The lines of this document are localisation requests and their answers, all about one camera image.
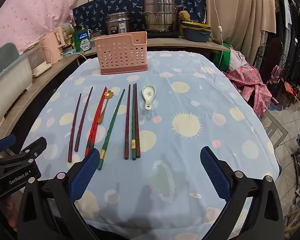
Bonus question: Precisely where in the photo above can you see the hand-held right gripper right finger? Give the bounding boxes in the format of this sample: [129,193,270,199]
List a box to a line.
[200,146,284,240]

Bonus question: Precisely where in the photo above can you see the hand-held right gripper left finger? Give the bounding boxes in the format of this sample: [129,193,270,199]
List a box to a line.
[17,148,100,240]

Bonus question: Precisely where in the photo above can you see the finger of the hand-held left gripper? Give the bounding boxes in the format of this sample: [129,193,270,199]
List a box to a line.
[15,137,48,165]
[0,134,17,159]

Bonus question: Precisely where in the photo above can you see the purple chopstick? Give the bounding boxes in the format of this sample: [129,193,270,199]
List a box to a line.
[67,93,82,163]
[74,86,94,153]

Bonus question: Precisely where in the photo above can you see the green chopstick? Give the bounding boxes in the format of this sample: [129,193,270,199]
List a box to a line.
[97,89,126,171]
[131,83,136,160]

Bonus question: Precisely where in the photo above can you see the pink perforated utensil basket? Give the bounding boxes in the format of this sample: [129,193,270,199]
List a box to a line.
[94,31,148,75]

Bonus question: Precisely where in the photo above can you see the wooden side counter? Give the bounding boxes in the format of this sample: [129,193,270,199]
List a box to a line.
[0,52,90,143]

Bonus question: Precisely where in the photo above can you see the white storage box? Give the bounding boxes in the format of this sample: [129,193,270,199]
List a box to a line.
[0,42,33,130]

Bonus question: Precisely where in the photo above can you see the dark red chopstick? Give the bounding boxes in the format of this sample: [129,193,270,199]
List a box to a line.
[134,83,141,159]
[124,84,131,160]

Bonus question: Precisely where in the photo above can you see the blue printed tablecloth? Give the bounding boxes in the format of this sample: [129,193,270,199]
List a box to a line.
[20,51,282,240]

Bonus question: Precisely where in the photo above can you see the gold flower spoon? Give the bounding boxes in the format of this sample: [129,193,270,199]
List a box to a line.
[97,90,115,125]

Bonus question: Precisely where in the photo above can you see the white blender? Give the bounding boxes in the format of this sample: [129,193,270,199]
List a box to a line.
[24,41,52,78]

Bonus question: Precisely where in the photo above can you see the pink patterned cloth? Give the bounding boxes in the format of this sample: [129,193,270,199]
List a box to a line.
[226,64,273,118]

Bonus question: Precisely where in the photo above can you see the pink electric kettle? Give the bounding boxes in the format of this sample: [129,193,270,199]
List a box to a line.
[39,28,65,64]

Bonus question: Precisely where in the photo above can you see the white ceramic spoon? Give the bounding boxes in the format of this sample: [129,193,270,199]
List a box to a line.
[142,84,157,110]

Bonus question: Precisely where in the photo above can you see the green can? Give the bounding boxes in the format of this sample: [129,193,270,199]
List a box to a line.
[74,31,92,52]

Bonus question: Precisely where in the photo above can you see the green bag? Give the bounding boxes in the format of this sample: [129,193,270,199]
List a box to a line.
[212,42,232,70]

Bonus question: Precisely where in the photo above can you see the black metal chair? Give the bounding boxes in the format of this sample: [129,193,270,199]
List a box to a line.
[256,37,284,85]

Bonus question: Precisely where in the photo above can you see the pink printed sheet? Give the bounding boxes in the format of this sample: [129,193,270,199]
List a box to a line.
[0,0,84,55]

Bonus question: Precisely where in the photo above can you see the yellow and blue bowl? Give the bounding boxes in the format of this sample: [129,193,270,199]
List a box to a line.
[182,26,212,34]
[182,29,211,42]
[181,21,212,30]

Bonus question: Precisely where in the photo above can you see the steel rice cooker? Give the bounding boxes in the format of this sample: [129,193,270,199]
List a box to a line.
[105,12,133,36]

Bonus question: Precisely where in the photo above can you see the black induction cooktop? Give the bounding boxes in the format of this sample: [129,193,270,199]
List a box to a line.
[146,31,183,38]

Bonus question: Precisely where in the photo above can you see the navy printed cloth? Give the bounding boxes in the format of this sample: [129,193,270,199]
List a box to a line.
[72,0,207,32]

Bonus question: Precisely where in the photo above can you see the brown loofah sponge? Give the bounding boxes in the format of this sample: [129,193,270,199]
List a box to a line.
[179,10,192,22]

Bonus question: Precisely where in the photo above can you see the hanging dark clothes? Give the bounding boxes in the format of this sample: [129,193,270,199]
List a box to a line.
[270,0,300,85]

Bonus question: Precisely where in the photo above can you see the steel steamer pot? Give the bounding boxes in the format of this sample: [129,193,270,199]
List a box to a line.
[142,0,184,33]

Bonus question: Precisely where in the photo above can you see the beige curtain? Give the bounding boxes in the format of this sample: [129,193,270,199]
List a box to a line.
[204,0,277,53]

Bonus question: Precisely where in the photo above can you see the white cord with switch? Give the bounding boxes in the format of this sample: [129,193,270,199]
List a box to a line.
[207,0,225,46]

